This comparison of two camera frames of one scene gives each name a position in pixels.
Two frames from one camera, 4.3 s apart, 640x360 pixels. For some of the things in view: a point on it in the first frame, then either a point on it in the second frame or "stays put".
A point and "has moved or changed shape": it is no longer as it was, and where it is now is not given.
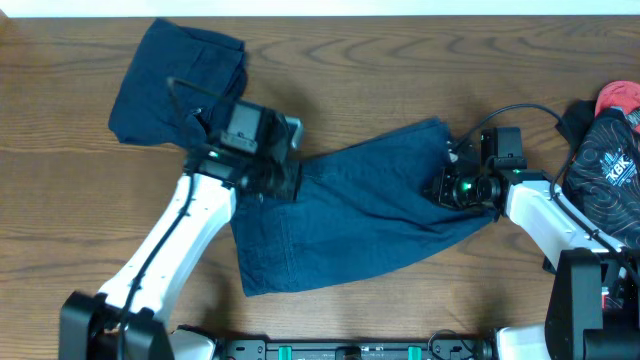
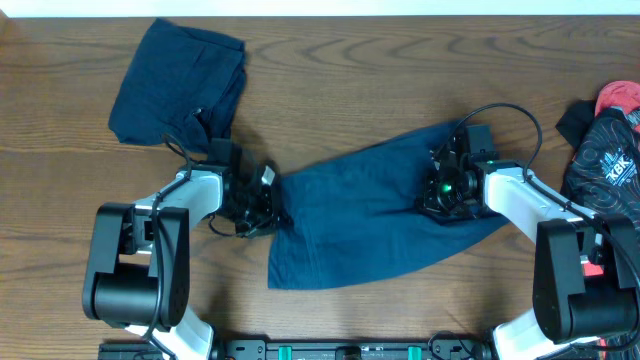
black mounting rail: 445,346 stays put
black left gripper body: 275,183 → 257,215
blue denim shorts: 354,206 has moved or changed shape
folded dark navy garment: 178,88 stays put
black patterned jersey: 602,174 stays put
